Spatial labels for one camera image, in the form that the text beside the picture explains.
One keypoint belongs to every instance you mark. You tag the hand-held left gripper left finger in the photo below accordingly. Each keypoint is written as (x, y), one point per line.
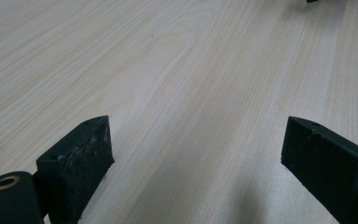
(74, 168)

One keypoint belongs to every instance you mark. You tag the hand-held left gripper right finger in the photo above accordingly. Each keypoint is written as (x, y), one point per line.
(329, 168)

